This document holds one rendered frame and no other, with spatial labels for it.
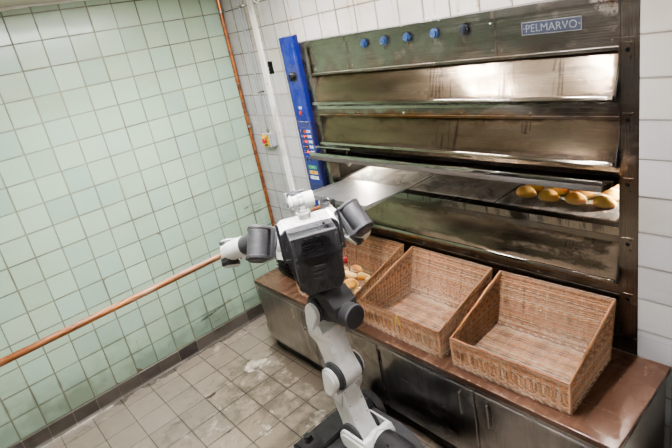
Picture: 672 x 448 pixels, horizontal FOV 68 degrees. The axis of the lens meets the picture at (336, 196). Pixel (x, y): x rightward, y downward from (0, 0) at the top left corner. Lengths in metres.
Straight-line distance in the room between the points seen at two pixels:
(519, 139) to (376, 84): 0.89
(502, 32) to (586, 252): 1.03
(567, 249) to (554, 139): 0.52
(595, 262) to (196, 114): 2.74
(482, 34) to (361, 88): 0.84
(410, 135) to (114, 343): 2.47
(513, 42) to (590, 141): 0.52
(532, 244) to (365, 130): 1.15
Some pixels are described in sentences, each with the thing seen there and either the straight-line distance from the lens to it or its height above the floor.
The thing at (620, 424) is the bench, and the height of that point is 0.58.
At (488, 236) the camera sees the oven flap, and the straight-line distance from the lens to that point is 2.70.
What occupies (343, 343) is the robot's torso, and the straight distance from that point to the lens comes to 2.45.
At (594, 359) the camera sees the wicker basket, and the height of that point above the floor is 0.69.
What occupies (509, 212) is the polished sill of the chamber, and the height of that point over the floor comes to 1.17.
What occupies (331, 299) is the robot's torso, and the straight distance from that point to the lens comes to 2.22.
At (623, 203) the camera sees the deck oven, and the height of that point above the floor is 1.29.
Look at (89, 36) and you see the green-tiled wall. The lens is 3.62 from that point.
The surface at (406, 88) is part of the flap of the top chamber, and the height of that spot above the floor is 1.79.
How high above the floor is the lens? 2.17
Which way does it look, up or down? 19 degrees down
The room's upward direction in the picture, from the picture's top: 11 degrees counter-clockwise
